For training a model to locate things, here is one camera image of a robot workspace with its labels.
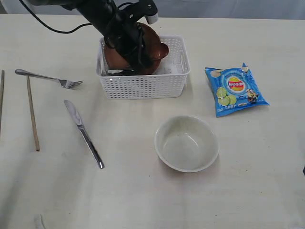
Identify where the white speckled bowl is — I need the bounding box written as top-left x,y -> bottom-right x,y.
154,115 -> 219,173

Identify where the brown round plate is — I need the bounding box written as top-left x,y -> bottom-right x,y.
104,22 -> 161,75

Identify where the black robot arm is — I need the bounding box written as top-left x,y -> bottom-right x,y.
29,0 -> 158,71

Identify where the white perforated plastic basket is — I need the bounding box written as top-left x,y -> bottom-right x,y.
96,35 -> 190,100

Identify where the silver table knife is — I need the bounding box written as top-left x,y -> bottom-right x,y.
64,100 -> 105,169

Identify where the blue chips bag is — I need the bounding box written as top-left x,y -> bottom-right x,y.
204,63 -> 269,117

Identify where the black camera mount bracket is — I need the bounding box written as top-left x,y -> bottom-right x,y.
121,0 -> 158,24

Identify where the brown wooden spoon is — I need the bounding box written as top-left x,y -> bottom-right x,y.
150,42 -> 169,61

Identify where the silver foil packet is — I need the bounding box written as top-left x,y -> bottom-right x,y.
107,69 -> 134,76

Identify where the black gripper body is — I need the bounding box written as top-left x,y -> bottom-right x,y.
102,9 -> 145,60

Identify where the silver fork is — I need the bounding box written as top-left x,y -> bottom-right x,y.
15,69 -> 83,89

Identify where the wooden chopstick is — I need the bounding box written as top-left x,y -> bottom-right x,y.
27,76 -> 40,152
0,70 -> 5,128

